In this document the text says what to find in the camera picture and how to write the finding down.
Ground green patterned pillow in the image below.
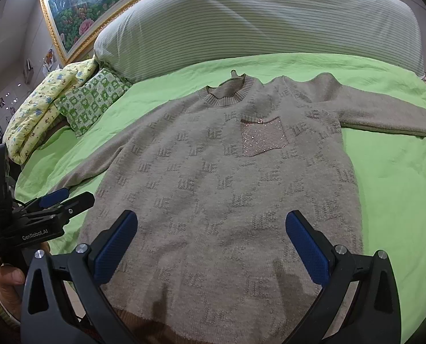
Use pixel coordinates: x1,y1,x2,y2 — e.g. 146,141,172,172
55,68,132,137

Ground striped headboard cover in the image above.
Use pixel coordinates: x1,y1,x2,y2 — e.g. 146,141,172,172
94,0,425,82

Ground beige knit sweater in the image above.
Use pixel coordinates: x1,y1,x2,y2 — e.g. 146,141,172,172
59,73,426,343

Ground yellow floral quilt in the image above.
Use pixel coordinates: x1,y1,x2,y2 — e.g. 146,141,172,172
3,58,98,165

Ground person left hand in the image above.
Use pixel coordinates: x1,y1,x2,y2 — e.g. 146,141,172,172
0,264,25,321

